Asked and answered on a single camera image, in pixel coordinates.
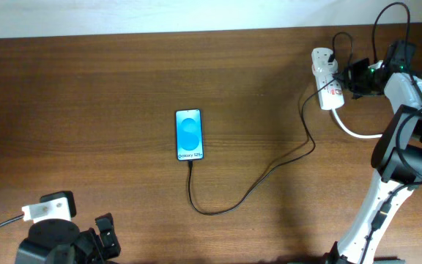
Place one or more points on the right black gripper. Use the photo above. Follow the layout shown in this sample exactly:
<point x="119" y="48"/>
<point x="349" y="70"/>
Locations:
<point x="348" y="83"/>

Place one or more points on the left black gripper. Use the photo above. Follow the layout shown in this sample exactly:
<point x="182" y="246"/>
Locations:
<point x="100" y="253"/>

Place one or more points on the blue Galaxy smartphone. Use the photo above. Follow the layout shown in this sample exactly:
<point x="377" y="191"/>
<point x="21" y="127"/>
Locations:
<point x="189" y="135"/>

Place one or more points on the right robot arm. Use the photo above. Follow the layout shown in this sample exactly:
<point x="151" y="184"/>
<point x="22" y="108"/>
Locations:
<point x="397" y="156"/>

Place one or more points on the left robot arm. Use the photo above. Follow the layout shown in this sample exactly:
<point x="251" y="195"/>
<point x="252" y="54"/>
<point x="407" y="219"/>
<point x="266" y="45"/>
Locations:
<point x="57" y="241"/>

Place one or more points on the white USB charger adapter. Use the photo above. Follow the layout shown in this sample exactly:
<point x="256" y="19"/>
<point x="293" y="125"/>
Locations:
<point x="324" y="67"/>

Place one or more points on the white power strip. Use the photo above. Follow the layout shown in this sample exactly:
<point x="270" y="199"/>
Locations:
<point x="329" y="90"/>

